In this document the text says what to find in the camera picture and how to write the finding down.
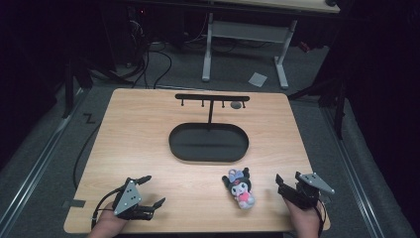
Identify grey tape strip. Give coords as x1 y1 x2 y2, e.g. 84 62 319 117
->
61 198 87 209

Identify black floor cable bundle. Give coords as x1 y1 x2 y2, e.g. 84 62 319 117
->
129 42 173 90

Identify person's left hand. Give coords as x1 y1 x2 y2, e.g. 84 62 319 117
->
86 210 131 238

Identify black and pink plush toy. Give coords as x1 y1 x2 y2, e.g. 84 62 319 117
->
221 167 257 210

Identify black metal stand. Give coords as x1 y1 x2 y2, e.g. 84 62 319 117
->
286 76 349 141
61 57 134 120

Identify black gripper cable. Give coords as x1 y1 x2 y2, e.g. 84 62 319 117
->
90 185 126 231
314 198 328 238

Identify metal floor rail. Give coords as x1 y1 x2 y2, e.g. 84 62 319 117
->
320 107 386 238
0 86 87 238

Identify grey paper sheet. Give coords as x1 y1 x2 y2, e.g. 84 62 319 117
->
248 71 268 89

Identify black cable on floor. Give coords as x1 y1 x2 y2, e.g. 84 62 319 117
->
71 122 102 190

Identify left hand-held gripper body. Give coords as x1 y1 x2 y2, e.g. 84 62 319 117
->
111 178 156 221

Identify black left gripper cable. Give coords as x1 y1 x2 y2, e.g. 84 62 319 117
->
90 185 126 231

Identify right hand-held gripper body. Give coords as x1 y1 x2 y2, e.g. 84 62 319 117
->
284 171 336 210

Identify white metal desk frame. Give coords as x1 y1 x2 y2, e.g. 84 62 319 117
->
201 12 299 90

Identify black hook rack with tray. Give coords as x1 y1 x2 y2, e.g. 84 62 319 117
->
167 93 252 164

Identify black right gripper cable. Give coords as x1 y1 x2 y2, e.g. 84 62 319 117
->
314 198 328 238

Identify person's right hand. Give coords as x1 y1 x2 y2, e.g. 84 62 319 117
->
283 197 324 238

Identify light wooden desk top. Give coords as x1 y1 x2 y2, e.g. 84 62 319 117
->
210 0 342 15

